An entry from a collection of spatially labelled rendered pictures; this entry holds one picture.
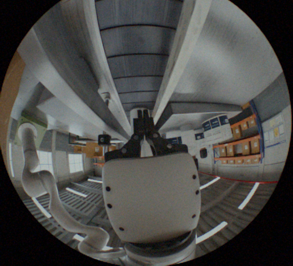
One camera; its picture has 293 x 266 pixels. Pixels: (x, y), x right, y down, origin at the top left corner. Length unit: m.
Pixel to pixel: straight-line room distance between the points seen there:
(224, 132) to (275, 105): 4.00
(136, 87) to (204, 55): 0.16
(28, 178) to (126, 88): 0.57
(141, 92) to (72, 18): 0.19
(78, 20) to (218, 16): 0.22
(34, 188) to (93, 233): 0.32
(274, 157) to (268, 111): 1.76
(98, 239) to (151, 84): 0.63
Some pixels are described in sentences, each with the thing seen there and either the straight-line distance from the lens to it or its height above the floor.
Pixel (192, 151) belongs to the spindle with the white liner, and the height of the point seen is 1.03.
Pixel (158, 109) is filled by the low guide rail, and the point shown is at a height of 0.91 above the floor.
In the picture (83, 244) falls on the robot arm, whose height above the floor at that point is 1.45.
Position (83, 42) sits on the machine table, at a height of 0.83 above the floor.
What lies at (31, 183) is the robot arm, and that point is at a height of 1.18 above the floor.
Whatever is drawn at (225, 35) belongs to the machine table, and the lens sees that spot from 0.23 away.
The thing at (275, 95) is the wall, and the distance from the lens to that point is 4.43.
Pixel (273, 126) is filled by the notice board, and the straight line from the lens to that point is 4.30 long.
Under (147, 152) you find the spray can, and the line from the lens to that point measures 0.18.
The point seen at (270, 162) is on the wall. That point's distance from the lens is 4.80.
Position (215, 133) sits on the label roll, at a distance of 0.53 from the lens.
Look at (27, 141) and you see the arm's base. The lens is 0.68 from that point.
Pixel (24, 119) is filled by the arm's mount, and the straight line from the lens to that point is 0.74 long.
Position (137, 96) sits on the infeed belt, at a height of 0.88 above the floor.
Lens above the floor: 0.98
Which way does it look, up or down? 19 degrees down
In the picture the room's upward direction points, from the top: 174 degrees clockwise
